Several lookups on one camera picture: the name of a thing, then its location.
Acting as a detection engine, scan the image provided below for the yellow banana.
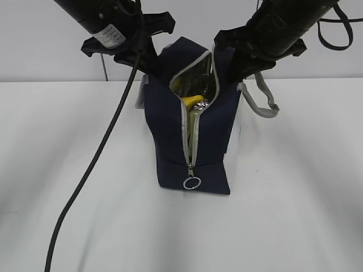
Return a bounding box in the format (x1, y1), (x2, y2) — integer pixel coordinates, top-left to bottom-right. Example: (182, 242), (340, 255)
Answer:
(171, 79), (204, 110)

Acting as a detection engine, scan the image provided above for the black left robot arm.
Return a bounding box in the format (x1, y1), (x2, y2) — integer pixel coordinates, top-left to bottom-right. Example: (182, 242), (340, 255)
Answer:
(56, 0), (175, 75)

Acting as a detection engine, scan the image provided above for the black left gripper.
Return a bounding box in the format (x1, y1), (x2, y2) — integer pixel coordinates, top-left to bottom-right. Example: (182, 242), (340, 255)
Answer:
(81, 12), (175, 81)

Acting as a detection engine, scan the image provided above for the green lid food container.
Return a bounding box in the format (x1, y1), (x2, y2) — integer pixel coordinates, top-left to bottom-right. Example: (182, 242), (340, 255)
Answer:
(188, 107), (202, 161)

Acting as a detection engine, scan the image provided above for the navy blue lunch bag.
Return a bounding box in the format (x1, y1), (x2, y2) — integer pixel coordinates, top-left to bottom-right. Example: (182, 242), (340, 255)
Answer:
(134, 36), (280, 196)

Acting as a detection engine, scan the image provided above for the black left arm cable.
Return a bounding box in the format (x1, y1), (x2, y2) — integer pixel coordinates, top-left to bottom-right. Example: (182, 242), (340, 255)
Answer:
(44, 0), (145, 272)

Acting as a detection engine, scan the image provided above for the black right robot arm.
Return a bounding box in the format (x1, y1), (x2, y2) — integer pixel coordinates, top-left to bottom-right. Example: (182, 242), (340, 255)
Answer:
(214, 0), (337, 82)

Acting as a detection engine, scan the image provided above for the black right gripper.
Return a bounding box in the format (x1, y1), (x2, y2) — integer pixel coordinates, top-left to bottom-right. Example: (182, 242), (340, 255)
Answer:
(214, 27), (307, 83)

